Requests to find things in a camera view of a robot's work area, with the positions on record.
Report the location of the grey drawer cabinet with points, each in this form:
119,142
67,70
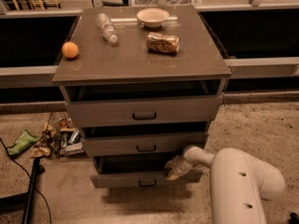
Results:
129,70

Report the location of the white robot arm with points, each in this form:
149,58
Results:
238,182

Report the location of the white bowl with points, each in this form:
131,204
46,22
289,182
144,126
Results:
152,17

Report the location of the grey bottom drawer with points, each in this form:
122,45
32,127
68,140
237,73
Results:
137,170

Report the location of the crushed orange soda can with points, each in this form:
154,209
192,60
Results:
163,43

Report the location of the grey top drawer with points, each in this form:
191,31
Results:
143,111

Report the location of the clear plastic water bottle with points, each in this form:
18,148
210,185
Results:
107,28

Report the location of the wire basket with trash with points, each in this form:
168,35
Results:
65,136

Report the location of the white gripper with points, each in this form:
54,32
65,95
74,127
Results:
179,166

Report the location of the grey drawer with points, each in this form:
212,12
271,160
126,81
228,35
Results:
143,111
140,144
137,170

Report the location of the grey middle drawer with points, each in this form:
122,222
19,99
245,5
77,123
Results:
140,144

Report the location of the crumpled snack wrapper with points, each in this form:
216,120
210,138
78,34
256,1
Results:
42,148

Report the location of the grey metal railing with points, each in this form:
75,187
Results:
41,76

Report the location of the green chip bag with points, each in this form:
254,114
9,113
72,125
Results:
24,141

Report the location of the orange ball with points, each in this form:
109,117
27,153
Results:
70,50

